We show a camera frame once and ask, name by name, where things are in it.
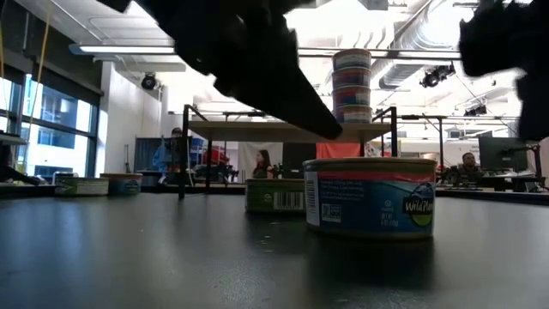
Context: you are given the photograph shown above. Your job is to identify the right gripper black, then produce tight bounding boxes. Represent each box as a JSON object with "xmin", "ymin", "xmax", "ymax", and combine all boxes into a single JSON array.
[{"xmin": 459, "ymin": 0, "xmax": 549, "ymax": 141}]

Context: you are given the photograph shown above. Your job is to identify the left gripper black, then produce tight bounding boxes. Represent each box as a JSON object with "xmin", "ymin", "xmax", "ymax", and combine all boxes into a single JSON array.
[{"xmin": 96, "ymin": 0, "xmax": 343, "ymax": 141}]

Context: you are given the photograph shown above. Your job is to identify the blue pink salmon can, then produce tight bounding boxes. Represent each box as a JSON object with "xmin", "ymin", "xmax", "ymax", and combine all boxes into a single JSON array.
[
  {"xmin": 332, "ymin": 48, "xmax": 372, "ymax": 72},
  {"xmin": 100, "ymin": 172, "xmax": 144, "ymax": 197},
  {"xmin": 332, "ymin": 85, "xmax": 372, "ymax": 108},
  {"xmin": 333, "ymin": 105, "xmax": 373, "ymax": 124},
  {"xmin": 331, "ymin": 67, "xmax": 372, "ymax": 90},
  {"xmin": 302, "ymin": 156, "xmax": 437, "ymax": 239}
]

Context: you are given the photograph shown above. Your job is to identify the green tuna can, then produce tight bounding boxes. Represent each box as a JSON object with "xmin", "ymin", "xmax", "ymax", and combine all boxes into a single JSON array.
[
  {"xmin": 244, "ymin": 178, "xmax": 307, "ymax": 215},
  {"xmin": 53, "ymin": 176, "xmax": 110, "ymax": 197}
]

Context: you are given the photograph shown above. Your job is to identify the black panel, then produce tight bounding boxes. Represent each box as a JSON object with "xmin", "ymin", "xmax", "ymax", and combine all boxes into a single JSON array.
[{"xmin": 281, "ymin": 142, "xmax": 317, "ymax": 180}]

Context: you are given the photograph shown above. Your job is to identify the black computer monitor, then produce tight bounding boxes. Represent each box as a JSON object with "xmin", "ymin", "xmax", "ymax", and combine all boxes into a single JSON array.
[{"xmin": 478, "ymin": 136, "xmax": 529, "ymax": 173}]

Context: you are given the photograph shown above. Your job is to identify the small black track light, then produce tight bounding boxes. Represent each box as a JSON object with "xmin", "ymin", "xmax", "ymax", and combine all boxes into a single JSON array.
[{"xmin": 462, "ymin": 104, "xmax": 489, "ymax": 118}]

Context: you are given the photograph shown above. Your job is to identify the white sheet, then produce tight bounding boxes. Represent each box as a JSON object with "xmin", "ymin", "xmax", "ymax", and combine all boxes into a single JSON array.
[{"xmin": 238, "ymin": 142, "xmax": 284, "ymax": 180}]

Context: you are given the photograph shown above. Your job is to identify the person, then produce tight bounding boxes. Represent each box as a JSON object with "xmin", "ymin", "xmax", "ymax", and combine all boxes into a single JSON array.
[
  {"xmin": 457, "ymin": 151, "xmax": 482, "ymax": 173},
  {"xmin": 251, "ymin": 148, "xmax": 275, "ymax": 179},
  {"xmin": 153, "ymin": 126, "xmax": 186, "ymax": 185}
]

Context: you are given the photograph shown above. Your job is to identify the orange cloth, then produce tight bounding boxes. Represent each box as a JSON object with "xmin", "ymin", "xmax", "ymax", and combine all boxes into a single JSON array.
[{"xmin": 316, "ymin": 142, "xmax": 363, "ymax": 160}]

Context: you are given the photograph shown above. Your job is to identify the cluttered desk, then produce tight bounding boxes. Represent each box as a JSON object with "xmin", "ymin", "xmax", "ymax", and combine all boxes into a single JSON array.
[{"xmin": 435, "ymin": 171, "xmax": 548, "ymax": 193}]

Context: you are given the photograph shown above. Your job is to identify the red crate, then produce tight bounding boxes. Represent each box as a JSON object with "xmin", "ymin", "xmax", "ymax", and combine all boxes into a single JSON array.
[{"xmin": 202, "ymin": 147, "xmax": 229, "ymax": 167}]

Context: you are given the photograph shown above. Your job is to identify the blue storage bins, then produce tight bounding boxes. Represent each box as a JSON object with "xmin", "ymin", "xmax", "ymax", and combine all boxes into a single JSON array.
[{"xmin": 190, "ymin": 136, "xmax": 205, "ymax": 167}]

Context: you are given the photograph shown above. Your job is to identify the black track light cluster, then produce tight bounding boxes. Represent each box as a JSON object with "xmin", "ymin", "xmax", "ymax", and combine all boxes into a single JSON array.
[{"xmin": 419, "ymin": 63, "xmax": 457, "ymax": 89}]

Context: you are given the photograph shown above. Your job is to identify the black ceiling spotlight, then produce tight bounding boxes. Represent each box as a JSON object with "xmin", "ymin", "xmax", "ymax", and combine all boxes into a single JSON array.
[{"xmin": 140, "ymin": 72, "xmax": 158, "ymax": 92}]

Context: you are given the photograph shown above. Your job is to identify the dark blue partition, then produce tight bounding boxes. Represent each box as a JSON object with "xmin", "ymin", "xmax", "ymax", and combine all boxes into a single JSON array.
[{"xmin": 134, "ymin": 136, "xmax": 164, "ymax": 173}]

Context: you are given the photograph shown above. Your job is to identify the long linear ceiling light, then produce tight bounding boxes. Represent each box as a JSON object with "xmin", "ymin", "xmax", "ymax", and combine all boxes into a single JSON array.
[{"xmin": 68, "ymin": 43, "xmax": 462, "ymax": 60}]

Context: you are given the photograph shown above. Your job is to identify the grey ledge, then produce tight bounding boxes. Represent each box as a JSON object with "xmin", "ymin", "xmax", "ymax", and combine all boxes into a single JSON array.
[{"xmin": 0, "ymin": 131, "xmax": 29, "ymax": 147}]

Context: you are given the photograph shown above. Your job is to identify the wooden shelf black metal frame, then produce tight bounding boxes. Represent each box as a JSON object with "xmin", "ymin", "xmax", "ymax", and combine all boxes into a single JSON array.
[{"xmin": 178, "ymin": 104, "xmax": 399, "ymax": 202}]

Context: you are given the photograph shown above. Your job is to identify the black metal pole frame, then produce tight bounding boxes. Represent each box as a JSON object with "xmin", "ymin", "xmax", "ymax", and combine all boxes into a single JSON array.
[{"xmin": 401, "ymin": 113, "xmax": 522, "ymax": 184}]

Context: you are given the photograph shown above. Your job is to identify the silver ventilation duct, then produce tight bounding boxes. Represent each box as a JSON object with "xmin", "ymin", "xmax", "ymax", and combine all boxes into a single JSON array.
[{"xmin": 377, "ymin": 0, "xmax": 462, "ymax": 90}]

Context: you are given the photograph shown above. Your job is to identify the large window black frame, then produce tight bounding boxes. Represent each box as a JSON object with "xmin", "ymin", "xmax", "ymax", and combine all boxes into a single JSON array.
[{"xmin": 0, "ymin": 72, "xmax": 102, "ymax": 181}]

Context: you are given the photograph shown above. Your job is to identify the yellow cord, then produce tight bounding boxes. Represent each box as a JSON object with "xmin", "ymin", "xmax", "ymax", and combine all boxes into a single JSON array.
[{"xmin": 20, "ymin": 0, "xmax": 53, "ymax": 175}]

